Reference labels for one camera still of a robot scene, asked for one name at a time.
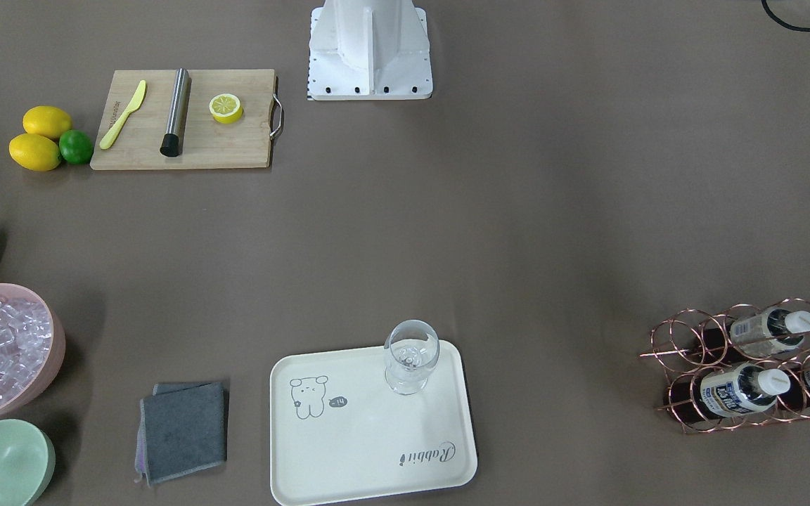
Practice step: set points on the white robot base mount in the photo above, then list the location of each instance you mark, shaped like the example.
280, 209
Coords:
369, 50

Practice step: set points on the tea bottle front rack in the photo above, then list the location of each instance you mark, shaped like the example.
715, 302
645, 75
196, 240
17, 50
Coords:
737, 391

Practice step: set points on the bamboo cutting board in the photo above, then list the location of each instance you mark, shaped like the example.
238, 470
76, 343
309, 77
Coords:
207, 144

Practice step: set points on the green lime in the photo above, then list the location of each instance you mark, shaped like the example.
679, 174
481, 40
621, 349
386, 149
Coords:
75, 147

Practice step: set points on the yellow plastic knife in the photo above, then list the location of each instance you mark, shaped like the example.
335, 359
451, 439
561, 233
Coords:
133, 105

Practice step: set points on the yellow lemon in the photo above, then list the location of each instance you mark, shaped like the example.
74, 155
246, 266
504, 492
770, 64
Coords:
47, 121
35, 152

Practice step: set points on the clear wine glass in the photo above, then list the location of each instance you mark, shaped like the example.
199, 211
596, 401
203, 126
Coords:
412, 351

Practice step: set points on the copper wire bottle basket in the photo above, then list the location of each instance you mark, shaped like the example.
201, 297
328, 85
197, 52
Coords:
692, 343

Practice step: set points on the lower yellow lemon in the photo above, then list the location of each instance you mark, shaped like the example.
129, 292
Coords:
35, 152

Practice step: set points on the upper yellow lemon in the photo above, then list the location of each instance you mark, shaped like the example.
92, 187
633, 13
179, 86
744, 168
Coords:
47, 121

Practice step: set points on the grey folded cloth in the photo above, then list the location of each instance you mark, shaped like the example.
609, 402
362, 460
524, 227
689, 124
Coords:
182, 430

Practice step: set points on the mint green bowl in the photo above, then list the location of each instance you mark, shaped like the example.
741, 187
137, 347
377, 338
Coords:
27, 462

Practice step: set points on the cream rabbit tray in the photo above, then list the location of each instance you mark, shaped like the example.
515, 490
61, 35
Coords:
339, 433

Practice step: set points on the half lemon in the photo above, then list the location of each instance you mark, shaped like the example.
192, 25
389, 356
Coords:
226, 108

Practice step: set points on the steel muddler black tip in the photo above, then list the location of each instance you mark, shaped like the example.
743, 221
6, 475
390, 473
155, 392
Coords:
173, 139

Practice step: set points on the tea bottle upper rack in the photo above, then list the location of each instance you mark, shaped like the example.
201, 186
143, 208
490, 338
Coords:
754, 336

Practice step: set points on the pink bowl with ice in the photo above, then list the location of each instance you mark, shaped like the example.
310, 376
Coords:
32, 346

